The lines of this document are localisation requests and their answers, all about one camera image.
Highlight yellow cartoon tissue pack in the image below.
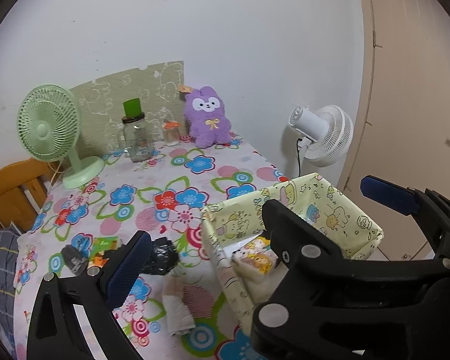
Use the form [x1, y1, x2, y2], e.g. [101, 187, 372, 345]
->
[232, 236, 280, 283]

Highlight beige and grey sock roll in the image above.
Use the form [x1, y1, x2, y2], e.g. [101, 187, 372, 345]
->
[162, 275, 196, 336]

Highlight green cartoon tissue pack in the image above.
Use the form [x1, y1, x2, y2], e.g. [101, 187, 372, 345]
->
[88, 236, 121, 268]

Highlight black plastic bag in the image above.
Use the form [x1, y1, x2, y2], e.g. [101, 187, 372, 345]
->
[142, 237, 179, 275]

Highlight dark grey rolled socks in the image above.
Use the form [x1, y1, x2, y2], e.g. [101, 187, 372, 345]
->
[61, 244, 88, 275]

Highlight floral tablecloth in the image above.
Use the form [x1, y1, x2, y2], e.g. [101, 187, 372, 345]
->
[13, 136, 285, 359]

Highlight beige door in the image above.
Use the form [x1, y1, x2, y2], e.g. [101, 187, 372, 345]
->
[339, 0, 450, 260]

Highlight yellow cartoon fabric bin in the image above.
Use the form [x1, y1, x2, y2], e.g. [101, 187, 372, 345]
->
[201, 173, 384, 335]

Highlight white floor fan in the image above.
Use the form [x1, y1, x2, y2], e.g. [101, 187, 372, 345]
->
[289, 105, 353, 167]

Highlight blue plaid bedding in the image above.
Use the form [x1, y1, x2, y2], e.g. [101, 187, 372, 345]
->
[0, 228, 19, 359]

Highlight glass mason jar mug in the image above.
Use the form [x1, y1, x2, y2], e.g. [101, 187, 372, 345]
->
[117, 112, 153, 163]

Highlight wooden chair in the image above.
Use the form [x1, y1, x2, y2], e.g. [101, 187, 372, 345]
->
[0, 158, 53, 233]

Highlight cotton swab container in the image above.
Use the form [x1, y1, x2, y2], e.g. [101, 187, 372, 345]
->
[161, 119, 180, 146]

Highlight green cup on jar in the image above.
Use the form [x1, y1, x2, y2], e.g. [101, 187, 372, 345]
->
[123, 98, 143, 119]

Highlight purple plush bunny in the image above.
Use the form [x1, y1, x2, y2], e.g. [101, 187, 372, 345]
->
[184, 86, 232, 149]

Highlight green desk fan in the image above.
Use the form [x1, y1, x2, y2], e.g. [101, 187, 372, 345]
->
[17, 85, 105, 189]

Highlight green patterned mat board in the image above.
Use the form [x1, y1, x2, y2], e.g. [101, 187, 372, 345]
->
[70, 61, 186, 158]

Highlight white fan cable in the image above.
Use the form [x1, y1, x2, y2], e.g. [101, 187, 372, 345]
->
[295, 137, 304, 179]

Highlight green fan cable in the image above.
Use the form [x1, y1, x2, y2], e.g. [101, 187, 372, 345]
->
[49, 157, 67, 189]

